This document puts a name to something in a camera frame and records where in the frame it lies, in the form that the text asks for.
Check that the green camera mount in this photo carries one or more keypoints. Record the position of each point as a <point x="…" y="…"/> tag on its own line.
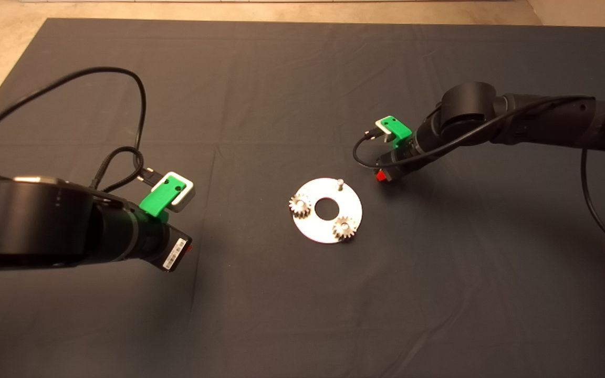
<point x="158" y="200"/>
<point x="399" y="128"/>

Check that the steel planetary gear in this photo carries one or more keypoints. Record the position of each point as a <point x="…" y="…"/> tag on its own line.
<point x="344" y="228"/>
<point x="300" y="206"/>

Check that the green right camera mount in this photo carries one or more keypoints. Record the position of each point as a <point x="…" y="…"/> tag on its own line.
<point x="399" y="128"/>

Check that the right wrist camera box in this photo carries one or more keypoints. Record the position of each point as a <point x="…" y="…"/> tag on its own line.
<point x="382" y="134"/>

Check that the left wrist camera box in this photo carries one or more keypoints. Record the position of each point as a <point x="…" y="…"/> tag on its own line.
<point x="186" y="197"/>

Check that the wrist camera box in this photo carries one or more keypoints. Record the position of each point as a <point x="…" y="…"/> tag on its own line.
<point x="186" y="197"/>
<point x="382" y="134"/>

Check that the green left camera mount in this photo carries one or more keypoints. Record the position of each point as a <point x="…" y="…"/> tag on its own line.
<point x="158" y="200"/>

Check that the dark grey table cloth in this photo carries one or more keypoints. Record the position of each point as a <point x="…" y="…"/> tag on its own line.
<point x="281" y="79"/>

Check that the round metal carrier plate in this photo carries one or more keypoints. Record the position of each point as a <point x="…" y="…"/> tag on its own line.
<point x="313" y="226"/>

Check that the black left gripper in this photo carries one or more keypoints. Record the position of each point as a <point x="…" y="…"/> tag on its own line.
<point x="158" y="244"/>

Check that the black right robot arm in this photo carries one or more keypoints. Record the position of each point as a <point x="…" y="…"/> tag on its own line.
<point x="491" y="118"/>

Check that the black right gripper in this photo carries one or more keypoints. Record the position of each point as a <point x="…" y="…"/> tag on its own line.
<point x="405" y="157"/>

